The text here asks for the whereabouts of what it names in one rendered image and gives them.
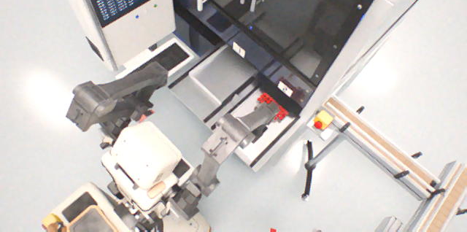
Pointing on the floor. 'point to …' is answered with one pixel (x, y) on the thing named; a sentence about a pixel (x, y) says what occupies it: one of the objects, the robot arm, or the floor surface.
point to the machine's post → (354, 47)
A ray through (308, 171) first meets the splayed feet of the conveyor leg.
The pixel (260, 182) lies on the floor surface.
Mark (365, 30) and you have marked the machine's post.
